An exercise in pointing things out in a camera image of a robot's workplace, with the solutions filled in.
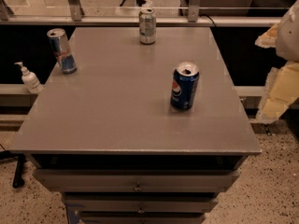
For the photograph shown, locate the blue pepsi can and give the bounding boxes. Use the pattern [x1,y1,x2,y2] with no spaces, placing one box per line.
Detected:
[170,62,200,110]

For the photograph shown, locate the top grey drawer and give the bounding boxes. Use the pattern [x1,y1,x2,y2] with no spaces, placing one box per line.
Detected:
[34,169,239,193]

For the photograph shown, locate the green 7up can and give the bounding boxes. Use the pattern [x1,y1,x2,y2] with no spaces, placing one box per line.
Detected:
[139,8,156,45]

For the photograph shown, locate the grey drawer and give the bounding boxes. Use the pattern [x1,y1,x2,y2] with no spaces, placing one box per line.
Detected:
[63,193,217,213]
[80,212,206,224]
[34,169,239,193]

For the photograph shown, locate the middle grey drawer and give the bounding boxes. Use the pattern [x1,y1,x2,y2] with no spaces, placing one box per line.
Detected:
[63,193,217,213]

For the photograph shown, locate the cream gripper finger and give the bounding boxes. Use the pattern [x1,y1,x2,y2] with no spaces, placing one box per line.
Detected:
[255,23,278,49]
[257,61,299,120]

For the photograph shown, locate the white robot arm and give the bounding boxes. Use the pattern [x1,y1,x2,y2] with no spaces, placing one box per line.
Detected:
[255,0,299,123]

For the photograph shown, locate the white pump bottle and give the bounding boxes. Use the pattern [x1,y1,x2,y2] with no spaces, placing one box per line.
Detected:
[16,62,43,94]

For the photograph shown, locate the black stand leg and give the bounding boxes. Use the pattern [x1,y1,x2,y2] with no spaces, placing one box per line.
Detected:
[0,150,27,189]

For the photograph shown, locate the bottom grey drawer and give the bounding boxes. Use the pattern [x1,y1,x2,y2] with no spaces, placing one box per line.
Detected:
[80,212,206,224]

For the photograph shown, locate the grey drawer cabinet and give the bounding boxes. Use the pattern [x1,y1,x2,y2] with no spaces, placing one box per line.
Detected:
[8,26,263,224]

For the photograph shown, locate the red bull can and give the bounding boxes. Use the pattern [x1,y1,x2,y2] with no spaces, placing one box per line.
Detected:
[47,28,77,74]

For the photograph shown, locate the grey metal railing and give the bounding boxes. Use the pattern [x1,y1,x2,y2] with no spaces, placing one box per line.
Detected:
[0,0,296,27]

